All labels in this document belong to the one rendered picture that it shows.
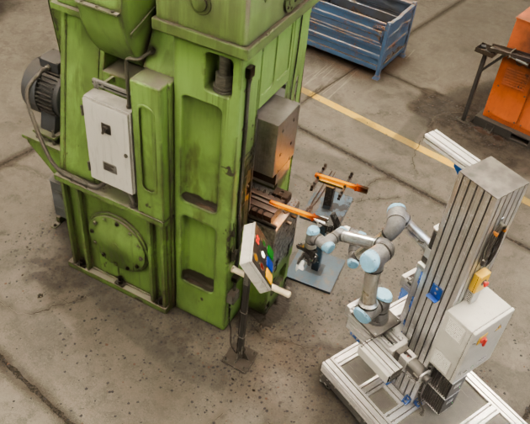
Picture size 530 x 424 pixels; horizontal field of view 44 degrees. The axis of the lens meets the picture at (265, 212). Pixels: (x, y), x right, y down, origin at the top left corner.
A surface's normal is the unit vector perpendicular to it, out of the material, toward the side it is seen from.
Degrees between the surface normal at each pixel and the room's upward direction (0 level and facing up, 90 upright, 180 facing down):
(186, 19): 90
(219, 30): 90
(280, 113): 0
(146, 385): 0
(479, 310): 0
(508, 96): 90
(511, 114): 90
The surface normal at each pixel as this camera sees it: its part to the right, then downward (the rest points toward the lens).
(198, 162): -0.47, 0.55
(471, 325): 0.08, -0.74
